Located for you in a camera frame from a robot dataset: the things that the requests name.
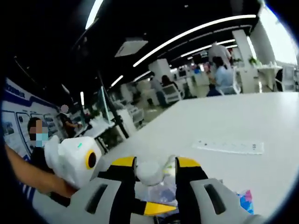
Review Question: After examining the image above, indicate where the blue striped cloth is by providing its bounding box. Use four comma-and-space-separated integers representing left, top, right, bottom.
18, 181, 36, 203

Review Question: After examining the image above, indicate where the person's left hand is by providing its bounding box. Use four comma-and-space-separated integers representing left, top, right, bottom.
38, 174, 79, 199

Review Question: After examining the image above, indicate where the clear light-blue packet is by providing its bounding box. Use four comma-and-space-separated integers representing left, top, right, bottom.
137, 182, 177, 206

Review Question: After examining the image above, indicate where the long ceiling light strip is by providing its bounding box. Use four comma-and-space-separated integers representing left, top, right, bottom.
133, 14, 257, 68

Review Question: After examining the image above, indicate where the white socket panel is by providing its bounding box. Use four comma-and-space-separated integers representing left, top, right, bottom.
192, 139, 264, 155

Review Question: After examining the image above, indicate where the blue white wall poster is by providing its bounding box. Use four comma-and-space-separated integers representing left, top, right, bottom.
3, 78, 61, 161

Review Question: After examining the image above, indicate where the black stand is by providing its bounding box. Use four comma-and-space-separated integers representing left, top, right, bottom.
96, 69, 130, 139

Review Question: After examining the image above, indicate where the blue pink packet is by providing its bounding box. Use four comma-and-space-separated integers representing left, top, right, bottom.
235, 189, 255, 215

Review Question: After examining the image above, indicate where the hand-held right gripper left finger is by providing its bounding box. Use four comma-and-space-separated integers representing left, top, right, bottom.
70, 155, 137, 224

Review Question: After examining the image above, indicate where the white office chair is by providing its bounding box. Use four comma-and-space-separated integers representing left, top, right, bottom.
163, 84, 185, 103

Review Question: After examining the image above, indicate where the clear plastic bottle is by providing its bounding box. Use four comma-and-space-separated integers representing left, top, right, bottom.
136, 154, 176, 187

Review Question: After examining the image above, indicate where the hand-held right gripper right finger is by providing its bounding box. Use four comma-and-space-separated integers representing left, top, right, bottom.
174, 156, 267, 224

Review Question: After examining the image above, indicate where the ceiling air vent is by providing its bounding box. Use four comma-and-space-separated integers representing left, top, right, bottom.
114, 38, 149, 58

